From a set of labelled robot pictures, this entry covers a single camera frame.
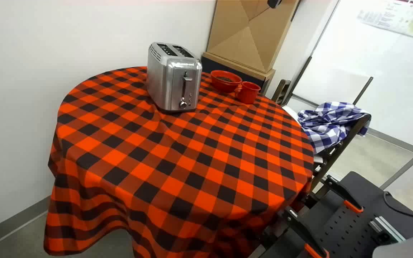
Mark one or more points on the silver two-slot toaster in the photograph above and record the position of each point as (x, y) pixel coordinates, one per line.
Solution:
(172, 81)

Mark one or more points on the red bowl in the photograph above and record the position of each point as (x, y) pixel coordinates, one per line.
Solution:
(222, 83)

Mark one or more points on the red black checkered tablecloth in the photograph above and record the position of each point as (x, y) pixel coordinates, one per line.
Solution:
(168, 167)

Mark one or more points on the red mug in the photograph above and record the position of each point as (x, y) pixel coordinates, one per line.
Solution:
(249, 93)

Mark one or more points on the tall cardboard box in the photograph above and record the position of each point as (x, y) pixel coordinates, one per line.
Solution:
(244, 33)

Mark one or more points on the blue white checkered cloth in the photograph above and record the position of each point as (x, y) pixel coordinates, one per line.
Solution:
(328, 122)

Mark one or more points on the black metal cart frame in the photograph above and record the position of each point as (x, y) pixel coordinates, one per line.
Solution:
(333, 155)

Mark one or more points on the white wall poster with chart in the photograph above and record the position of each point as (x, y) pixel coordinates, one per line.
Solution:
(407, 16)

